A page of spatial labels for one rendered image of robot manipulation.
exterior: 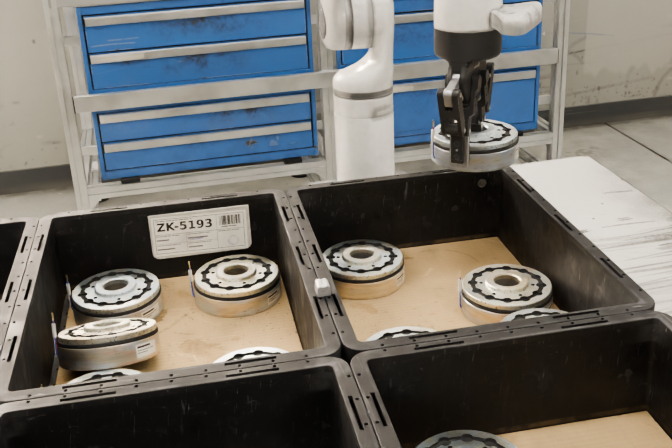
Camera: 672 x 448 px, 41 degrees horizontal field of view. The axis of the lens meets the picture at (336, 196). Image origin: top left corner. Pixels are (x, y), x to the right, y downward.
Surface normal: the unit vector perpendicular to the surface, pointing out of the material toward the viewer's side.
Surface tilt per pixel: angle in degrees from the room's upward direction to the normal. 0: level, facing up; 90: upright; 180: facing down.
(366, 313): 0
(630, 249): 0
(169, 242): 90
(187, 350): 0
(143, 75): 90
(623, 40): 90
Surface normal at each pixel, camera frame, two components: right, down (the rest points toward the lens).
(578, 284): -0.98, 0.11
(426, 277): -0.04, -0.92
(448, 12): -0.62, 0.33
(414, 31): 0.22, 0.36
